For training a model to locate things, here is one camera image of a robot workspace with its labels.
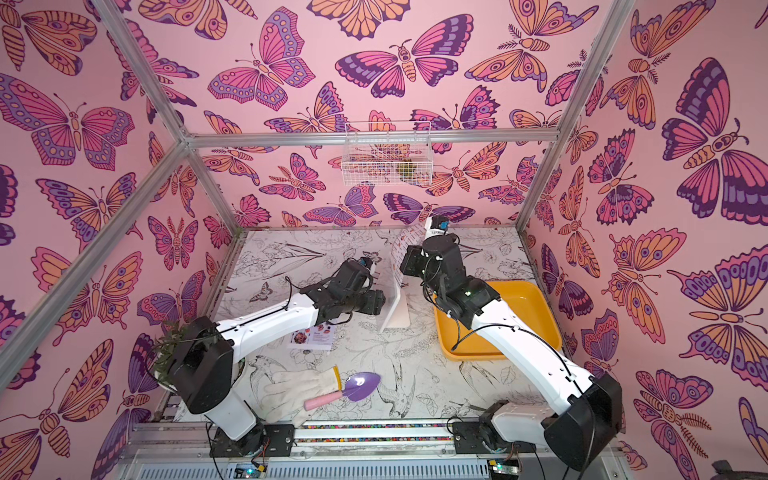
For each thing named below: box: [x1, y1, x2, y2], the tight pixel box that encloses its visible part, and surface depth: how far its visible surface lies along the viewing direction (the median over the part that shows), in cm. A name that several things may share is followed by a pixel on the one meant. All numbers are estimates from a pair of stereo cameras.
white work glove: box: [262, 365, 342, 427], surface depth 83 cm
